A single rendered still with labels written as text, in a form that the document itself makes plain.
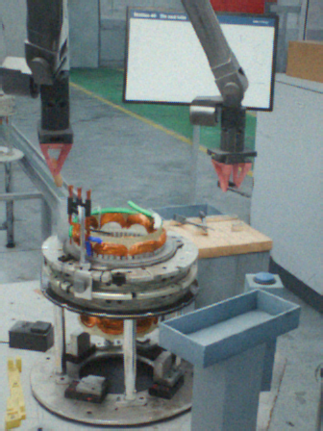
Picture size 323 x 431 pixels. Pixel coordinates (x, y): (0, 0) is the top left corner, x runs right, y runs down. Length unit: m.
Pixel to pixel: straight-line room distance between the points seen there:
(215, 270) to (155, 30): 1.10
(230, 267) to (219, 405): 0.44
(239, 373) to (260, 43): 1.43
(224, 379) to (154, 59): 1.45
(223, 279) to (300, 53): 2.72
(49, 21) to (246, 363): 0.68
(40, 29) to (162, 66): 1.19
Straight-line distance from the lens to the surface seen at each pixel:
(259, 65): 2.44
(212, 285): 1.62
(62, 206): 1.46
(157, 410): 1.46
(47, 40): 1.31
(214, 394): 1.28
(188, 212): 1.88
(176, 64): 2.45
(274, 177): 4.21
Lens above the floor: 1.59
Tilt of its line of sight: 18 degrees down
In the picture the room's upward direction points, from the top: 4 degrees clockwise
